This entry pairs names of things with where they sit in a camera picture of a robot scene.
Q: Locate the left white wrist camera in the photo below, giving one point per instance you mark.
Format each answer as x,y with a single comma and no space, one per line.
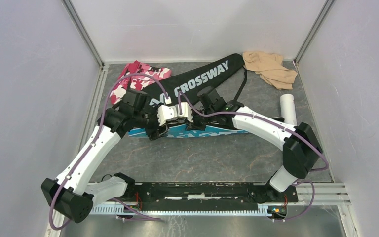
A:
167,114

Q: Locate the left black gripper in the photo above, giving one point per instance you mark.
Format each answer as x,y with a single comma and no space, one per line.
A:
153,134

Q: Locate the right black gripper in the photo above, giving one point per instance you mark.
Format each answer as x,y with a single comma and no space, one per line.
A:
195,125

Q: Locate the beige folded cloth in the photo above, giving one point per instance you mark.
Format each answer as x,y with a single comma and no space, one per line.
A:
270,69

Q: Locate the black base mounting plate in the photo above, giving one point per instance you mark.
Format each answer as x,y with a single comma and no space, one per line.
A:
205,196

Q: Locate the white shuttlecock tube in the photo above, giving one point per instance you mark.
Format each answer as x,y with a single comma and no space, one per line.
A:
288,110

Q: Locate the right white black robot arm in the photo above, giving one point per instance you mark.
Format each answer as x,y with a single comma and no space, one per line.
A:
298,143

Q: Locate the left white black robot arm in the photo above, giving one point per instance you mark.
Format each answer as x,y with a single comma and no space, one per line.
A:
68,193

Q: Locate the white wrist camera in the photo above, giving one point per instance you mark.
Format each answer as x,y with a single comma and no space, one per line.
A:
167,114
185,111

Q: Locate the blue Sport racket bag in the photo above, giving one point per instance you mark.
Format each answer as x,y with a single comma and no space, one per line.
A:
179,131

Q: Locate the white slotted cable duct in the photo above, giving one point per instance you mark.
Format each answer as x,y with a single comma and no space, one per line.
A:
114,208

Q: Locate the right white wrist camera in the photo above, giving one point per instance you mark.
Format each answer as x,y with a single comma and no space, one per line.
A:
185,111

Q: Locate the black Crossway racket bag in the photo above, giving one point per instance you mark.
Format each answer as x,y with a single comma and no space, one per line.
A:
192,82

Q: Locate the pink camouflage racket bag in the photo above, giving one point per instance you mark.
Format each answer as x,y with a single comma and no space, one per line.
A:
137,82

